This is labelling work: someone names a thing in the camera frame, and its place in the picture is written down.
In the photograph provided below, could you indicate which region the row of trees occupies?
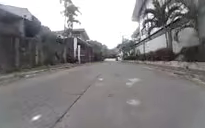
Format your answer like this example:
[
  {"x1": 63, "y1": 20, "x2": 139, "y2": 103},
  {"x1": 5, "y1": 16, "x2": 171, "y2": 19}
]
[{"x1": 88, "y1": 39, "x2": 119, "y2": 62}]

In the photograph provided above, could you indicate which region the house with dark gate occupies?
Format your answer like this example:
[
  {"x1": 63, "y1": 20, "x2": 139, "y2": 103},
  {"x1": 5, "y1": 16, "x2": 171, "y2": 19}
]
[{"x1": 54, "y1": 28, "x2": 95, "y2": 64}]

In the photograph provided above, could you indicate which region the grey concrete road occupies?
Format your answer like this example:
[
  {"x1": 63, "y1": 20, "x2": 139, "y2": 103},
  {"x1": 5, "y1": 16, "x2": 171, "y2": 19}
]
[{"x1": 0, "y1": 60, "x2": 205, "y2": 128}]

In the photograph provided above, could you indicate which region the tall thin tree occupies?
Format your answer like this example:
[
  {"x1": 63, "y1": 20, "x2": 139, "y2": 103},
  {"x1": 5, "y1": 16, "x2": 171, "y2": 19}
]
[{"x1": 59, "y1": 0, "x2": 82, "y2": 38}]

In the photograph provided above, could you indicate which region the dark hedge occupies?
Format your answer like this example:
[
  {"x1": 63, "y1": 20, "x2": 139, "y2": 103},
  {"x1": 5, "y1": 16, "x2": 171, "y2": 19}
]
[{"x1": 123, "y1": 32, "x2": 205, "y2": 63}]

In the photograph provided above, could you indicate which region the white building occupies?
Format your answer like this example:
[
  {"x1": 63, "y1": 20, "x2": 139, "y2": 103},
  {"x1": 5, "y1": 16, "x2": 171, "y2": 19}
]
[{"x1": 131, "y1": 0, "x2": 205, "y2": 41}]

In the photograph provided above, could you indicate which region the concrete kerb strip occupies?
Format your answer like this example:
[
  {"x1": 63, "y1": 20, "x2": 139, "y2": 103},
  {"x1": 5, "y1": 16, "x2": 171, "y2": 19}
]
[
  {"x1": 0, "y1": 62, "x2": 78, "y2": 85},
  {"x1": 122, "y1": 59, "x2": 205, "y2": 81}
]

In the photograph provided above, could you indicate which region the palm tree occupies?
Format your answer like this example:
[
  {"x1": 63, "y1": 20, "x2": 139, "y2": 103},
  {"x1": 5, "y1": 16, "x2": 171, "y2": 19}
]
[{"x1": 141, "y1": 0, "x2": 199, "y2": 51}]

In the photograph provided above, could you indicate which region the grey building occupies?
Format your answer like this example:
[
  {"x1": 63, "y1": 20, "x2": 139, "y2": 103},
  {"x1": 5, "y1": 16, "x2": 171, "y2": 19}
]
[{"x1": 0, "y1": 0, "x2": 43, "y2": 39}]

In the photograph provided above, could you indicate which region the white boundary wall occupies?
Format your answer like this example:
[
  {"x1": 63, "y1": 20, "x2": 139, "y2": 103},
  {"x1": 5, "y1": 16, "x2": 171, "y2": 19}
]
[{"x1": 133, "y1": 25, "x2": 201, "y2": 56}]

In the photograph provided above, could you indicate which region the grey wall with gate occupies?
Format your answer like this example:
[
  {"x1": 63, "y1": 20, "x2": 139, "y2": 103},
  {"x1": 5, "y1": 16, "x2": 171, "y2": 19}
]
[{"x1": 0, "y1": 24, "x2": 68, "y2": 76}]

